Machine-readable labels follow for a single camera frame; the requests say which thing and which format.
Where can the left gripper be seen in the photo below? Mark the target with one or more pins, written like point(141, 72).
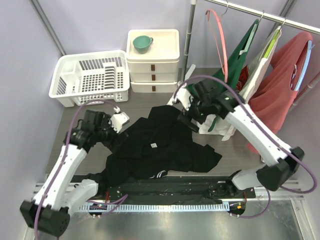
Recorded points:
point(114, 145)

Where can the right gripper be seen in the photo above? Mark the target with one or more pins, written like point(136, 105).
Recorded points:
point(185, 118)

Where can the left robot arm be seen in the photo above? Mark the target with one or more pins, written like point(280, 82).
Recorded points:
point(50, 210)

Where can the black t shirt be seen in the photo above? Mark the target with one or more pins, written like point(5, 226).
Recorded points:
point(155, 145)

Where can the light blue hanger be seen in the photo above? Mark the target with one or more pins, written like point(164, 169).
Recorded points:
point(296, 86)

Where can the green cup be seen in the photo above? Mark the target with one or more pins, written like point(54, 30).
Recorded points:
point(142, 43)

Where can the white drawer unit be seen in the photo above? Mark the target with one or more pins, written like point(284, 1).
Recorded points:
point(157, 70)

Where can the white t shirt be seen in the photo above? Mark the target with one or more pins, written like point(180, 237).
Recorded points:
point(249, 80)

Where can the pink hanger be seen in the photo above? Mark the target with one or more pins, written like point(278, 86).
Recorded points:
point(222, 52)

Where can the salmon pink t shirt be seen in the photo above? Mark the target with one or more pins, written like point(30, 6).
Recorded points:
point(274, 96)

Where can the white cable duct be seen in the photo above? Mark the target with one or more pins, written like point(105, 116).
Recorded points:
point(129, 208)

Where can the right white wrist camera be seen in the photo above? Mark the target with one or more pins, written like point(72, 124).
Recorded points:
point(183, 96)

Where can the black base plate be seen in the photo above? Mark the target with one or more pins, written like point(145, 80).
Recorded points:
point(174, 190)

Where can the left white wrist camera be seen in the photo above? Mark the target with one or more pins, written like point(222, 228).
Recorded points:
point(118, 119)

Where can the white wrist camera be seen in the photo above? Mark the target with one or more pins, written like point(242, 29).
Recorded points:
point(183, 96)
point(118, 119)

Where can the lime green hanger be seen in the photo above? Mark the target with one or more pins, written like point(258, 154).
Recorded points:
point(275, 38)

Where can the white plastic basket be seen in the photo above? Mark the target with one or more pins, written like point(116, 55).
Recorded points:
point(78, 78)

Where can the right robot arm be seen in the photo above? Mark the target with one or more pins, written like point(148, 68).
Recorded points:
point(281, 160)

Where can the green t shirt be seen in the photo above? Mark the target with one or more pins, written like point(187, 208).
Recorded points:
point(235, 65)

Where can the metal clothes rack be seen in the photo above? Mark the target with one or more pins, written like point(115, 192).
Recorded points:
point(281, 20)

